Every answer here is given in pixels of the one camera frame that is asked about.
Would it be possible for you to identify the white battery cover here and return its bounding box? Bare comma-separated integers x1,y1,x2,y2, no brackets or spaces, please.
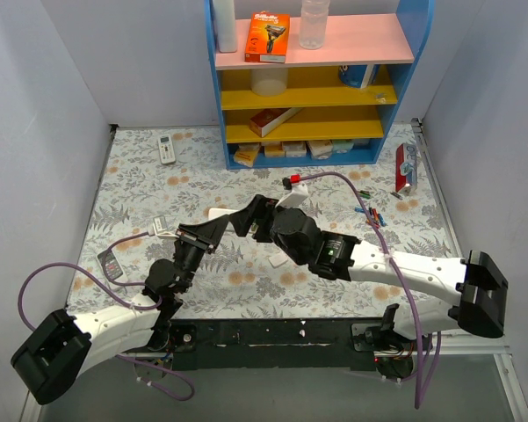
268,253,288,268

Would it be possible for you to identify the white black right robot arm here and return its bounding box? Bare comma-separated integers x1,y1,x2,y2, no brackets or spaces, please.
229,195,509,350

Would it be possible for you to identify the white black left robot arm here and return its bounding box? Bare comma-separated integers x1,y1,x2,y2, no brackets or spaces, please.
11,215,229,405

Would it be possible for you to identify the grey calculator remote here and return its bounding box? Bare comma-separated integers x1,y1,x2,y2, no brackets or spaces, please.
97,251,125,280

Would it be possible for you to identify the white air conditioner remote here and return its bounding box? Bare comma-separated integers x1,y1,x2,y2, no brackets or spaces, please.
158,136,176,165

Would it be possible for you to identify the yellow red small box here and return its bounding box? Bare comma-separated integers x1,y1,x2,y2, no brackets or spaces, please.
233,143,261,168

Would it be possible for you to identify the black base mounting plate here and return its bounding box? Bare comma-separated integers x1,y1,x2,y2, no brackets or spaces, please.
118,316,431,373

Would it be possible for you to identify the tissue pack green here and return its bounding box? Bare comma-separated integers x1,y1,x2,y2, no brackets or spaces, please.
331,139,354,154

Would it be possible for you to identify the blue shelf unit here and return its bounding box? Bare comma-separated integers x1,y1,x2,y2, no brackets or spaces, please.
204,1,435,170

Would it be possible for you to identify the white translucent cup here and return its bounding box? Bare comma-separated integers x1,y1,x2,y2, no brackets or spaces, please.
250,68,288,97

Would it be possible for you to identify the red toothpaste box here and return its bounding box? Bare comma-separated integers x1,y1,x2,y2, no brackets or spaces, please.
395,143,417,195

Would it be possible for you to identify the orange razor box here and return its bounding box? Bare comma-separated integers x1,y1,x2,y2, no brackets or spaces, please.
244,11,291,64

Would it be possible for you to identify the white bottle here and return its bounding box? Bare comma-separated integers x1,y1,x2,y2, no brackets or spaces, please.
212,0,237,53

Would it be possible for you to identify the clear plastic bottle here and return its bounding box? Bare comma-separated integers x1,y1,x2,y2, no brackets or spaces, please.
299,0,330,50

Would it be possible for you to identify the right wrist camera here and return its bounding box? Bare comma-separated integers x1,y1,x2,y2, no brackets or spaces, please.
276,174,309,208

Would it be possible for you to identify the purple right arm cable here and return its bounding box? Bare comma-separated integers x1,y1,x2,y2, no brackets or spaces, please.
298,171,443,410

